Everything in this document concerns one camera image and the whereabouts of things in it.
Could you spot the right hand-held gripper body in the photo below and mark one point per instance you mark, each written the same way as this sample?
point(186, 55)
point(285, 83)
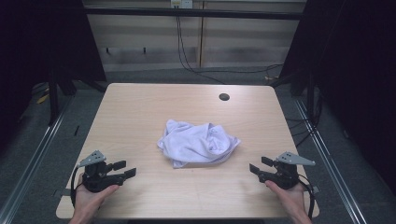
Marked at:
point(281, 179)

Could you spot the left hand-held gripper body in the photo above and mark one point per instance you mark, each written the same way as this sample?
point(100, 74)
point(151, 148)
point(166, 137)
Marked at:
point(96, 182)

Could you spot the white patterned towel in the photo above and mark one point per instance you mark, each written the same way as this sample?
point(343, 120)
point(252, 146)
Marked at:
point(196, 144)

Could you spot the person's left hand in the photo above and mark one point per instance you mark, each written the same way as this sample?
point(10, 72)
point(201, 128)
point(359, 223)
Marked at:
point(88, 200)

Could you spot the person's right hand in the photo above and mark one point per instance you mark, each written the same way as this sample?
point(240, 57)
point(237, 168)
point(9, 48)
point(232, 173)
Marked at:
point(289, 199)

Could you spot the grey tape strip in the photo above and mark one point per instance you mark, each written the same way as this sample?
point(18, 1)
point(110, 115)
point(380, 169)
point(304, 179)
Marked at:
point(316, 189)
point(63, 192)

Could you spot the small black floor piece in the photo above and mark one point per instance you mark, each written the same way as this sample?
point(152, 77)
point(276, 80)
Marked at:
point(76, 130)

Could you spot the black metal stand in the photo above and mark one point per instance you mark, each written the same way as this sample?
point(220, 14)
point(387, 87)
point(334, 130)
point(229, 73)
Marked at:
point(53, 99)
point(310, 99)

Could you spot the dark round table grommet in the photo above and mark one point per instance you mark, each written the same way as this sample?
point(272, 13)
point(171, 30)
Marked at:
point(224, 96)

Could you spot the yellow thing on floor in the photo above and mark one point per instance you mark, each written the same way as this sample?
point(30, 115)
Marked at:
point(43, 99)

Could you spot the black curtain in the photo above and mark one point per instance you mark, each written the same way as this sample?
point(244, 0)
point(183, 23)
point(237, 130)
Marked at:
point(37, 46)
point(358, 77)

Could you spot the metal floor rail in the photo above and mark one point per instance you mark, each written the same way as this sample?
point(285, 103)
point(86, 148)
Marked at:
point(330, 161)
point(31, 168)

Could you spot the black horizontal frame bar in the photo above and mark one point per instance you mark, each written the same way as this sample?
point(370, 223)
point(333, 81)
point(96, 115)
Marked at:
point(186, 13)

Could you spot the white wall outlet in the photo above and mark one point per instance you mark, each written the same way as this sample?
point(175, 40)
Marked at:
point(182, 3)

